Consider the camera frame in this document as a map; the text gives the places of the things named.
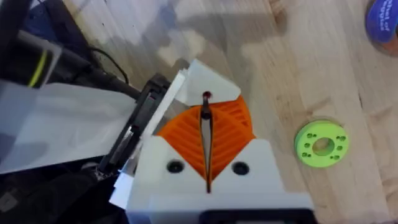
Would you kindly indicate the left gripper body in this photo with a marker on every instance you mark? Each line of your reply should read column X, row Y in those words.
column 68, row 124

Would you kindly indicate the blue printed round tub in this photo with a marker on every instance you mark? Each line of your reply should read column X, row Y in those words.
column 384, row 21

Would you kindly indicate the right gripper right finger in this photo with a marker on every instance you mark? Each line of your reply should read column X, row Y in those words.
column 248, row 177

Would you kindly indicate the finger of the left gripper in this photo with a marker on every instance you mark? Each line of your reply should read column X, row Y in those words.
column 214, row 81
column 122, row 191

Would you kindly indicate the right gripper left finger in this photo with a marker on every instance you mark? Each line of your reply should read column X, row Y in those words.
column 161, row 174

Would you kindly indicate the green disc with holes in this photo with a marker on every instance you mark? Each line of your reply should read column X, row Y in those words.
column 321, row 143

